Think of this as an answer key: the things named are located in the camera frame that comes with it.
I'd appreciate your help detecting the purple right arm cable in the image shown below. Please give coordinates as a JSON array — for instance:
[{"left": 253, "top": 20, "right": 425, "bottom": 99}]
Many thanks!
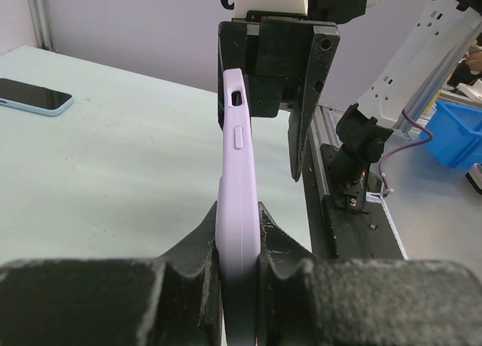
[{"left": 378, "top": 108, "right": 436, "bottom": 198}]

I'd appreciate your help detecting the phone in blue case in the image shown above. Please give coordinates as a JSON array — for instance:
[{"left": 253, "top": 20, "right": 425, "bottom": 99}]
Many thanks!
[{"left": 1, "top": 78, "right": 74, "bottom": 117}]

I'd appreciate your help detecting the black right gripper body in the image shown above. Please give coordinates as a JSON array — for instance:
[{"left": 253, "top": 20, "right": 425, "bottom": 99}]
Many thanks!
[{"left": 224, "top": 12, "right": 330, "bottom": 118}]

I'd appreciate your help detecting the phone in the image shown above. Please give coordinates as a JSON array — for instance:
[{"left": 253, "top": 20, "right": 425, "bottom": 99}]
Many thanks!
[
  {"left": 215, "top": 69, "right": 261, "bottom": 345},
  {"left": 1, "top": 78, "right": 74, "bottom": 117}
]

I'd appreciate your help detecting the left aluminium frame post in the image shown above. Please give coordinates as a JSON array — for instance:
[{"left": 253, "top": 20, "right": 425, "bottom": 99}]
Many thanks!
[{"left": 28, "top": 0, "right": 56, "bottom": 52}]

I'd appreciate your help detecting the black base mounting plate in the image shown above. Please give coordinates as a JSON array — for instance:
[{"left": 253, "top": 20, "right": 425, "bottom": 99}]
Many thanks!
[{"left": 303, "top": 142, "right": 410, "bottom": 262}]

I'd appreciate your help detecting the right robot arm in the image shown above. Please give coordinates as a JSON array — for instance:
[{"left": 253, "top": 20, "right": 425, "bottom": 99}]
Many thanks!
[{"left": 218, "top": 0, "right": 481, "bottom": 184}]

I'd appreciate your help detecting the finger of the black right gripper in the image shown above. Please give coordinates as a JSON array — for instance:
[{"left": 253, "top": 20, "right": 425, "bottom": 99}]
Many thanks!
[
  {"left": 218, "top": 21, "right": 248, "bottom": 129},
  {"left": 288, "top": 23, "right": 340, "bottom": 181}
]

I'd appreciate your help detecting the blue plastic bin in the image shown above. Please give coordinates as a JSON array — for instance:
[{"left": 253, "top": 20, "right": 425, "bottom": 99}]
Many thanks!
[{"left": 426, "top": 100, "right": 481, "bottom": 170}]

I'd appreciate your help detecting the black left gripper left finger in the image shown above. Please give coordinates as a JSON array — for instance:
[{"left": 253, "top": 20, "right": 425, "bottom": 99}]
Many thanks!
[{"left": 1, "top": 208, "right": 221, "bottom": 345}]

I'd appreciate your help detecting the right aluminium side rail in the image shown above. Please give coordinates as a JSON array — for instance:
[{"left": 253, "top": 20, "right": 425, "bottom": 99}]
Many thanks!
[{"left": 309, "top": 106, "right": 343, "bottom": 198}]

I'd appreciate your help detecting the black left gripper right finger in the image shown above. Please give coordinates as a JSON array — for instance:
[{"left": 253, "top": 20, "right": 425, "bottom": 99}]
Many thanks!
[{"left": 258, "top": 207, "right": 481, "bottom": 345}]

